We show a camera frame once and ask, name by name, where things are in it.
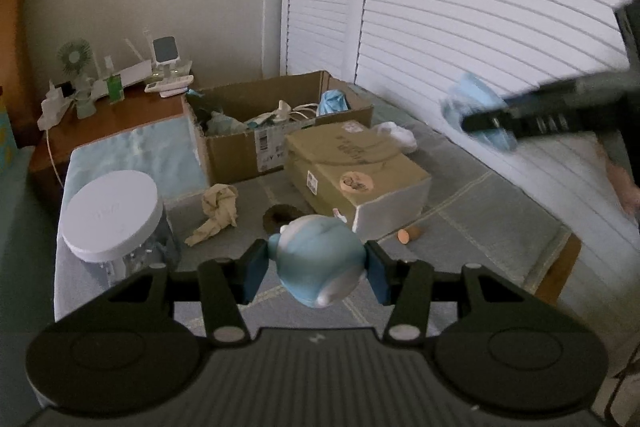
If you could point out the small orange object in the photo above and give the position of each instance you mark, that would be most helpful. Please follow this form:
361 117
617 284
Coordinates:
407 235

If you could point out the crumpled beige cloth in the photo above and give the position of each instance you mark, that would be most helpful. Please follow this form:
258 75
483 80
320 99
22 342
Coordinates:
220 204

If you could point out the white cloth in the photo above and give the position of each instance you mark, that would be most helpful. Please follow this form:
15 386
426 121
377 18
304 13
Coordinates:
400 137

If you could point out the clear jar with white lid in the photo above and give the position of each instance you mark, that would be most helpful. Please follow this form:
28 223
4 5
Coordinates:
112 212

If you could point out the cardboard box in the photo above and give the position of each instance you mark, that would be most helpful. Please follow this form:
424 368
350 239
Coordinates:
330 157
230 157

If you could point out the white remote control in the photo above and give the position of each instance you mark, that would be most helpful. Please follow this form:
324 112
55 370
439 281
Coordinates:
167 83
175 93

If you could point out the brown tape roll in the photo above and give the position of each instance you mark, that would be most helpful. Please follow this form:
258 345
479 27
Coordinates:
280 214

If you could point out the small green desk fan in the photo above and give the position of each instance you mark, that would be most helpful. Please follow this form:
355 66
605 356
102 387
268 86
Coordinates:
75 54

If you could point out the closed cardboard box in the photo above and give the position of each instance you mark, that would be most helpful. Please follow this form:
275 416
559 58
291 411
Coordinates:
330 157

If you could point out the teal floral pouch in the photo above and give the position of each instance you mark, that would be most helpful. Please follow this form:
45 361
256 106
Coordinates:
220 124

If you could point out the bed with teal sheet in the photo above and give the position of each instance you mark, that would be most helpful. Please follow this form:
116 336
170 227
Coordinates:
25 232

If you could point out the white router with antennas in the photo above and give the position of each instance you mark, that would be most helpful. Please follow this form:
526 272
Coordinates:
132 74

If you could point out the green bottle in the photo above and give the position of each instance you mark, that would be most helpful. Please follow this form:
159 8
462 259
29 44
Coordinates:
115 89

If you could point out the blue face mask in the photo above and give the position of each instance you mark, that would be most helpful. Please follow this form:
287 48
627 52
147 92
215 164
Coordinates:
334 103

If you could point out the wooden bed headboard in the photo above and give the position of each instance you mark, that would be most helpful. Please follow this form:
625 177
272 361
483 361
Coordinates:
15 7

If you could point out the wooden nightstand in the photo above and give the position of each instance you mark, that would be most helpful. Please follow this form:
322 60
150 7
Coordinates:
125 112

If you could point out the light blue plush toy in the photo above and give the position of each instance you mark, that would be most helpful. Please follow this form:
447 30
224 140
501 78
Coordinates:
315 257

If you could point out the white power strip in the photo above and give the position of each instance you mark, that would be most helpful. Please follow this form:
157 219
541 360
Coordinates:
50 109

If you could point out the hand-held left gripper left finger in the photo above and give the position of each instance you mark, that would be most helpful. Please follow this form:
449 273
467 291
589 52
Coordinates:
256 272

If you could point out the wide white louvered door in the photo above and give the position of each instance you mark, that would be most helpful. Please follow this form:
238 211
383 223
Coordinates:
475 7

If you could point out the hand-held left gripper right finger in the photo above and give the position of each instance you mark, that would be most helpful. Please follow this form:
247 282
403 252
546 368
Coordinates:
380 274

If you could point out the person's right hand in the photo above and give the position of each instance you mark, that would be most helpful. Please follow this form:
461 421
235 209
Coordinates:
627 192

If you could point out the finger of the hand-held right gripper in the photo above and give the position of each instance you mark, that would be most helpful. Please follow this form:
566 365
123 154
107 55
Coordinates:
550 109

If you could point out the white device with dark screen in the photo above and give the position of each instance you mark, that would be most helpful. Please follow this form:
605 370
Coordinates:
164 49

